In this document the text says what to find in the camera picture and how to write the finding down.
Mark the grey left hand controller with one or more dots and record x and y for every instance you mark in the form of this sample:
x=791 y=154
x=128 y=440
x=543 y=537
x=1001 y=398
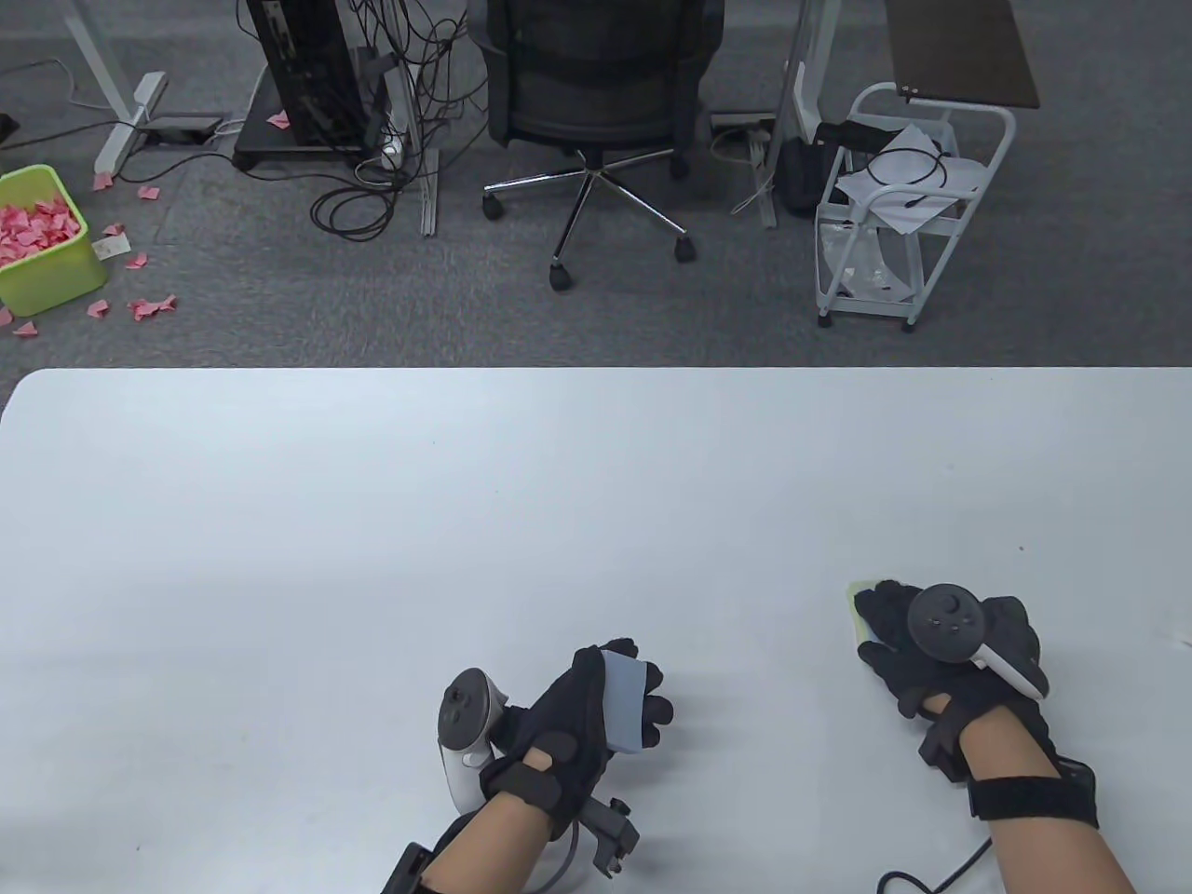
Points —
x=466 y=712

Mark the person's left hand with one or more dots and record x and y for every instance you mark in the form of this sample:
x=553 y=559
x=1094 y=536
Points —
x=568 y=717

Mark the clear plastic bag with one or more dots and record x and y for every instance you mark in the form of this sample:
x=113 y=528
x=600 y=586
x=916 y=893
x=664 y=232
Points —
x=866 y=265

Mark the grey right hand controller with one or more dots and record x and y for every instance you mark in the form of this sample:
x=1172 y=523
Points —
x=945 y=619

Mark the black object at floor edge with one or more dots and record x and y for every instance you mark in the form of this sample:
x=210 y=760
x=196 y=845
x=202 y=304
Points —
x=6 y=128

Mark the black computer tower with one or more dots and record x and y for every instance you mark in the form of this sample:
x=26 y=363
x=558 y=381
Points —
x=307 y=65

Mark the person's right forearm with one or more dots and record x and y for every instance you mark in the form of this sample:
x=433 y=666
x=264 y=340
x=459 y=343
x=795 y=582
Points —
x=1043 y=847

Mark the black bag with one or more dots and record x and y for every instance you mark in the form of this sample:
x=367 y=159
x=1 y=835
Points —
x=801 y=177

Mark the black rolling computer stand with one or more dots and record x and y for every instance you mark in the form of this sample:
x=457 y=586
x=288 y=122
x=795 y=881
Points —
x=261 y=135

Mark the stack of torn sticky notes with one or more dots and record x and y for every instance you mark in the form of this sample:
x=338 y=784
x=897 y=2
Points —
x=852 y=592

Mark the green plastic bin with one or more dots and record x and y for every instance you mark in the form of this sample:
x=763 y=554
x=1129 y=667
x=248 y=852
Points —
x=56 y=279

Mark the dark grey power strip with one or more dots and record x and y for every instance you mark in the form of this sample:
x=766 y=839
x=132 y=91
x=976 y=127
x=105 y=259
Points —
x=182 y=130

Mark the white paper sheets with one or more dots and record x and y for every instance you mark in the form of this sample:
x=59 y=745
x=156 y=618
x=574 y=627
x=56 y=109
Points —
x=894 y=209

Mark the black device on cart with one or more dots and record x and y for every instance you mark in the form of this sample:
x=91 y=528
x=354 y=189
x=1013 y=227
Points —
x=852 y=133

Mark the grey hand controller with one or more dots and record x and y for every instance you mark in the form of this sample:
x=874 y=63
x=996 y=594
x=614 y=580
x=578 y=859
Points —
x=945 y=619
x=466 y=712

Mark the black office chair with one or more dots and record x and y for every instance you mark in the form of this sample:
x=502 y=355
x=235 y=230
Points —
x=596 y=93

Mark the scattered pink floor scraps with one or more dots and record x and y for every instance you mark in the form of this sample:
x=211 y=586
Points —
x=142 y=308

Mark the white paper label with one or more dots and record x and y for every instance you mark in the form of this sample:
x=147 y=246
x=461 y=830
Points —
x=112 y=247

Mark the person's left forearm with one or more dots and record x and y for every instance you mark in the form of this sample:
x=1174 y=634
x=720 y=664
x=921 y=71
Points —
x=494 y=847

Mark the white metal utility cart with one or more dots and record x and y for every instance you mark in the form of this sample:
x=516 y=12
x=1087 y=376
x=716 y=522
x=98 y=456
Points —
x=824 y=279

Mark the white power strip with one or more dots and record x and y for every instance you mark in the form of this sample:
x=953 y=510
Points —
x=391 y=149

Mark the pile of pink paper scraps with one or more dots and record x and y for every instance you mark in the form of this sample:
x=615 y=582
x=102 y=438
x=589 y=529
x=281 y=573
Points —
x=33 y=231

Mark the white desk leg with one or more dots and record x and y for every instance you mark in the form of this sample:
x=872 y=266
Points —
x=130 y=116
x=799 y=84
x=428 y=200

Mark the person's right hand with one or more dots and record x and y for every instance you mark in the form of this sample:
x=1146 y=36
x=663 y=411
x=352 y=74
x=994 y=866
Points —
x=885 y=619

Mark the dark brown board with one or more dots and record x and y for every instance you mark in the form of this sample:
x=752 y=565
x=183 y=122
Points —
x=959 y=47

